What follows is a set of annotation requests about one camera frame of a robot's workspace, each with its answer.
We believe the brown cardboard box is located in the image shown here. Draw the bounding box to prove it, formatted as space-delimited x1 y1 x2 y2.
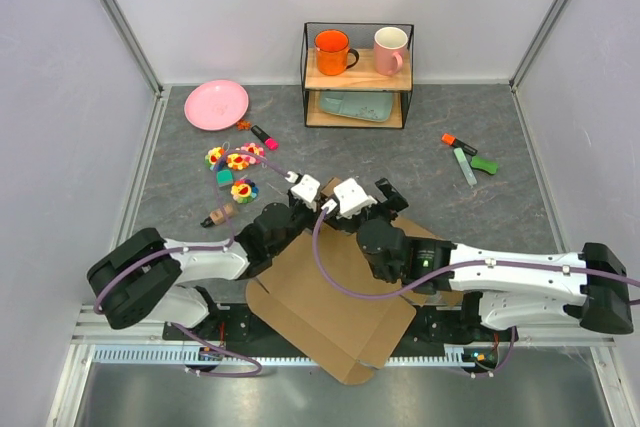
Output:
245 225 463 386

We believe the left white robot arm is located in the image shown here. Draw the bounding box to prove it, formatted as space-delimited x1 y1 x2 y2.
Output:
87 195 317 340

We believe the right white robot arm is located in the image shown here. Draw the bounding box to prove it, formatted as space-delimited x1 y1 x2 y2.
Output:
329 178 634 341

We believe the lower rainbow flower plush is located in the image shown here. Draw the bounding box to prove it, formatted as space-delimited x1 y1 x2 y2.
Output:
230 178 259 204

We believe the rainbow flower plush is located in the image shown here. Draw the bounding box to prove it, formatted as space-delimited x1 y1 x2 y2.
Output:
205 146 227 171
230 178 259 204

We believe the pink black highlighter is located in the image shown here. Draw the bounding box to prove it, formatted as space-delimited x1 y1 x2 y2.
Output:
251 125 279 150

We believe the pink petal flower plush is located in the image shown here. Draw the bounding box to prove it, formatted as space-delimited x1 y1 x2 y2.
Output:
240 142 265 164

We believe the teal green eraser block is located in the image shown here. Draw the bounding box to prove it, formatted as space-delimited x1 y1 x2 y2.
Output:
216 169 234 188

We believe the middle orange flower plush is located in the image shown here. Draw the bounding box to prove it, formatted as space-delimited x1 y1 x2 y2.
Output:
226 152 250 171

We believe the light green highlighter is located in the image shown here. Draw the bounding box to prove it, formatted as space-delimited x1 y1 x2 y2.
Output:
453 147 477 187

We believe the orange black highlighter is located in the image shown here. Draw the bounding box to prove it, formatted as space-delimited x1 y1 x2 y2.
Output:
441 133 478 156

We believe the teal divided tray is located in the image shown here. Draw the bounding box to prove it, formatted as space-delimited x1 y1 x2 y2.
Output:
318 91 393 123

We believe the left rainbow flower plush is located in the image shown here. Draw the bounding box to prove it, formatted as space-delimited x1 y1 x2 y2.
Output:
205 146 227 171

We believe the small orange bow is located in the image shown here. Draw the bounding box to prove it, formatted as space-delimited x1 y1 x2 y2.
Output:
236 120 252 130

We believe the pink round plate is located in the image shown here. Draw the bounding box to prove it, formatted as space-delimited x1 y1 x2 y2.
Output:
184 80 249 131

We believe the pink ceramic mug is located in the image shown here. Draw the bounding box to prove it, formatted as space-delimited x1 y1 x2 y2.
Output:
374 26 409 76

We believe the orange enamel mug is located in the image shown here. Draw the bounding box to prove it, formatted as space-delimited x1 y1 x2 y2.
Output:
314 29 360 76

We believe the black wire wooden shelf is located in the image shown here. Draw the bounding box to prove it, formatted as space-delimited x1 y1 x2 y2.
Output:
300 22 415 129

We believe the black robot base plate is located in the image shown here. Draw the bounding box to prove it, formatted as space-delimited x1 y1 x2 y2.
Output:
162 301 521 348

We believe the slotted cable duct rail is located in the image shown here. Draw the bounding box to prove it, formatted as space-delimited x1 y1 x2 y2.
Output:
92 344 475 368

